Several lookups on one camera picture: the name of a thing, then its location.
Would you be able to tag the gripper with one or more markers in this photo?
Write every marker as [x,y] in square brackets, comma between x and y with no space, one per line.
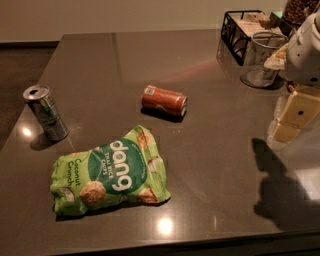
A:
[305,58]

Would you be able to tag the black wire basket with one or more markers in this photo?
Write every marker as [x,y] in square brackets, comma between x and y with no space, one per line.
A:
[239,26]

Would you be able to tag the jar of nuts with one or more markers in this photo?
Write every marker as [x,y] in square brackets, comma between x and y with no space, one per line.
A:
[298,11]

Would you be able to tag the wire mesh cup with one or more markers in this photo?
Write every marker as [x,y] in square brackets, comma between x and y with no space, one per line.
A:
[261,47]

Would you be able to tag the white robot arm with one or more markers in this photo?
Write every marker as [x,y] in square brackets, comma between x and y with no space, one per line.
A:
[300,61]

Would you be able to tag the red coke can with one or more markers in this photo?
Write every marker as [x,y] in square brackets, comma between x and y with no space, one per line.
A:
[166,101]

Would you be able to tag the green rice chips bag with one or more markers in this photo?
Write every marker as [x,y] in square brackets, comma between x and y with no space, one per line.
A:
[130,169]

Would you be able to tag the silver green upright can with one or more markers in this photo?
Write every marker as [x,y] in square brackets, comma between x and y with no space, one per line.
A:
[42,104]

